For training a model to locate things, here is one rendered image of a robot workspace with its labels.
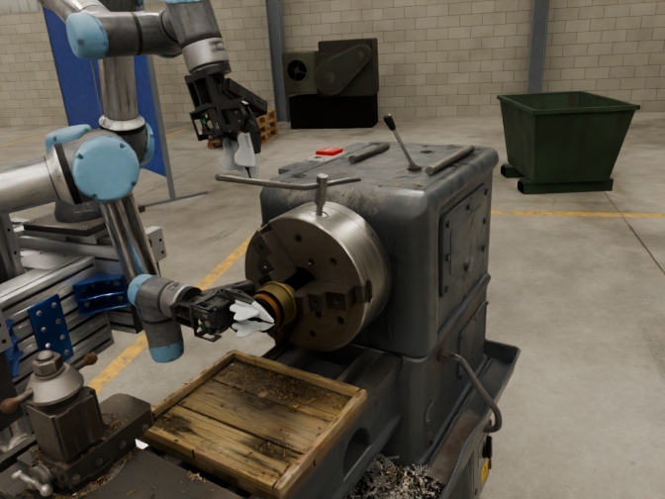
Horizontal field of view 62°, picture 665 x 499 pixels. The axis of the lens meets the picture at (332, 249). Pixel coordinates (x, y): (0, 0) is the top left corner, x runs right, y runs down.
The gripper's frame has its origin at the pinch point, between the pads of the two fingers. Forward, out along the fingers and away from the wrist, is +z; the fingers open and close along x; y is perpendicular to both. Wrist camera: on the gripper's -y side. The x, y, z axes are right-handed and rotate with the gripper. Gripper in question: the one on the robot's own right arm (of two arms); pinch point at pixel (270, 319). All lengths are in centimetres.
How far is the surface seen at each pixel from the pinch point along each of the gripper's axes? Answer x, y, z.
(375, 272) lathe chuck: 3.6, -20.8, 11.5
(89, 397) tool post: 2.3, 34.1, -6.5
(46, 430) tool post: -0.8, 39.8, -9.7
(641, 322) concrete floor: -109, -245, 54
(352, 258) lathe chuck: 8.3, -15.5, 9.5
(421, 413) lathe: -38, -33, 16
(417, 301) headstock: -6.8, -31.3, 16.0
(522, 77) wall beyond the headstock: -44, -1000, -216
